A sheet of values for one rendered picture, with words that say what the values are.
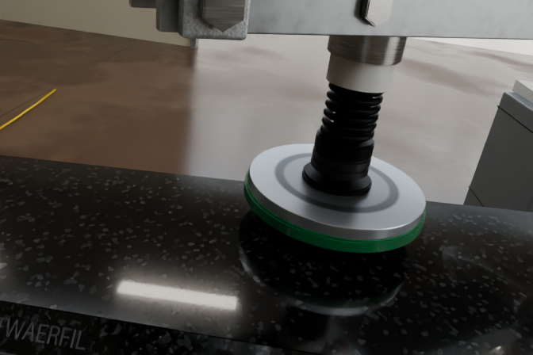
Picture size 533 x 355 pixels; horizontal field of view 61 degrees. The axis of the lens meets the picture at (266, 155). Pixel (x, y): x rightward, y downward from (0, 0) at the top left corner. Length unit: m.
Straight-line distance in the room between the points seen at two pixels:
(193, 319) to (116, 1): 5.44
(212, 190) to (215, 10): 0.33
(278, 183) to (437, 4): 0.25
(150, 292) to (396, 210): 0.27
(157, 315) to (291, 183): 0.21
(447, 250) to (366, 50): 0.27
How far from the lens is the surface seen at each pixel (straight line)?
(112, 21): 5.81
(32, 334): 0.45
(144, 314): 0.42
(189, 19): 0.32
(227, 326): 0.42
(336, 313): 0.45
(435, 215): 0.66
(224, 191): 0.60
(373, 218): 0.49
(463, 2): 0.49
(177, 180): 0.62
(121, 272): 0.47
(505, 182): 1.73
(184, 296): 0.44
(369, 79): 0.48
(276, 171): 0.54
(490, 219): 0.70
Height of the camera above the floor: 1.15
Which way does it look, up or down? 24 degrees down
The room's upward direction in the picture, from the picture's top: 8 degrees clockwise
